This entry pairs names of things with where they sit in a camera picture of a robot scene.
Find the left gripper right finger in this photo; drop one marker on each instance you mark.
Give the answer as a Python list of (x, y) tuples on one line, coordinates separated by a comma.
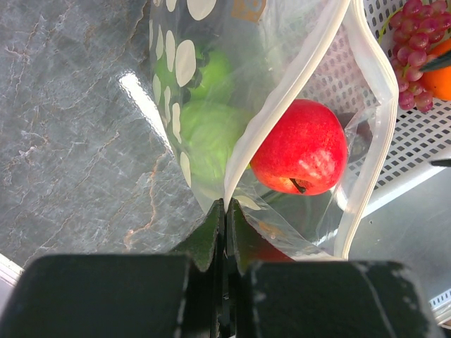
[(276, 296)]

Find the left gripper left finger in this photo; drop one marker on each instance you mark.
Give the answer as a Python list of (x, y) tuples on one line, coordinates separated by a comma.
[(176, 294)]

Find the big red apple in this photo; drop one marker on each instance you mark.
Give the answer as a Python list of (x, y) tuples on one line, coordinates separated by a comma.
[(305, 153)]

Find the green lettuce toy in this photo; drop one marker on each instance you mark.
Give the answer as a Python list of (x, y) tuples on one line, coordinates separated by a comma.
[(209, 132)]

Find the clear zip top bag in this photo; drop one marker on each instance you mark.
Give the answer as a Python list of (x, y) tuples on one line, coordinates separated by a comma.
[(274, 47)]

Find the green watermelon toy ball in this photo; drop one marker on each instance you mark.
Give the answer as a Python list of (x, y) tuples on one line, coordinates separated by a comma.
[(212, 79)]

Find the white plastic mesh basket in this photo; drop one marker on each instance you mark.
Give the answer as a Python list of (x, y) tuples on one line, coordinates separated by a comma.
[(419, 137)]

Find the orange fruit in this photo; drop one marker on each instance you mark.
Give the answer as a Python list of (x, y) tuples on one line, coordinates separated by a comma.
[(438, 81)]

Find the purple grape bunch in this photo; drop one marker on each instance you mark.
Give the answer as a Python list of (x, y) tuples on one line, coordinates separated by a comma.
[(417, 28)]

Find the white slotted cable duct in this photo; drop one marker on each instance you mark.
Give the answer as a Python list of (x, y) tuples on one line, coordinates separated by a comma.
[(440, 306)]

